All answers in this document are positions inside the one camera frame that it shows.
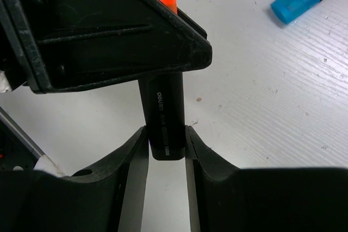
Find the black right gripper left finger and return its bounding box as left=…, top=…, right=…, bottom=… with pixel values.
left=1, top=127, right=149, bottom=231

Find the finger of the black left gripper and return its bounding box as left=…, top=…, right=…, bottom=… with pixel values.
left=1, top=0, right=212, bottom=93

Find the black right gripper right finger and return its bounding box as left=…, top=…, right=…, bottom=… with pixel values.
left=185, top=127, right=347, bottom=231

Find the orange cap black highlighter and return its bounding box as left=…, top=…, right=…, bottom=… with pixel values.
left=137, top=0, right=187, bottom=161

